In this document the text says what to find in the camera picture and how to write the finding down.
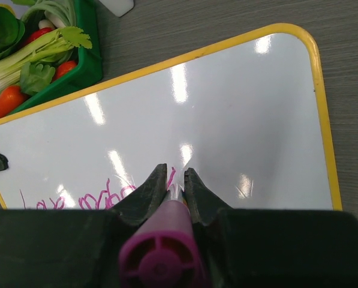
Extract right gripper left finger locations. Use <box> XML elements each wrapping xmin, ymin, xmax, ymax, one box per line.
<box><xmin>0</xmin><ymin>164</ymin><xmax>167</xmax><ymax>287</ymax></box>

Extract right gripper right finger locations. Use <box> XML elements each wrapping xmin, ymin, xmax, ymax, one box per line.
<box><xmin>184</xmin><ymin>168</ymin><xmax>358</xmax><ymax>287</ymax></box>

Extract white marker purple cap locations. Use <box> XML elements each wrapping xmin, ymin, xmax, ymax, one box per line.
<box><xmin>118</xmin><ymin>184</ymin><xmax>211</xmax><ymax>287</ymax></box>

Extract orange framed whiteboard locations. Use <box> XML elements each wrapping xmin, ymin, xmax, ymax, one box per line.
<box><xmin>0</xmin><ymin>23</ymin><xmax>342</xmax><ymax>210</ymax></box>

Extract orange carrot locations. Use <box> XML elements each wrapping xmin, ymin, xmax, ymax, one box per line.
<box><xmin>0</xmin><ymin>85</ymin><xmax>29</xmax><ymax>118</ymax></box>

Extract celery stalks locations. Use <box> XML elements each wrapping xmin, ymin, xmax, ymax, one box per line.
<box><xmin>0</xmin><ymin>26</ymin><xmax>92</xmax><ymax>92</ymax></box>

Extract red tomato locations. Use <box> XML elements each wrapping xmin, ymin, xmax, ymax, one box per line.
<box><xmin>52</xmin><ymin>60</ymin><xmax>77</xmax><ymax>82</ymax></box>

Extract green plastic tray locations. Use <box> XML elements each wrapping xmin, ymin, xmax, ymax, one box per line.
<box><xmin>12</xmin><ymin>1</ymin><xmax>103</xmax><ymax>114</ymax></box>

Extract green onion bundle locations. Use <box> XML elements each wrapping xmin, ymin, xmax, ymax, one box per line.
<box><xmin>20</xmin><ymin>1</ymin><xmax>77</xmax><ymax>28</ymax></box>

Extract white bottle grey cap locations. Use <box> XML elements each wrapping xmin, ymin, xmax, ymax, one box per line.
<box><xmin>100</xmin><ymin>0</ymin><xmax>134</xmax><ymax>17</ymax></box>

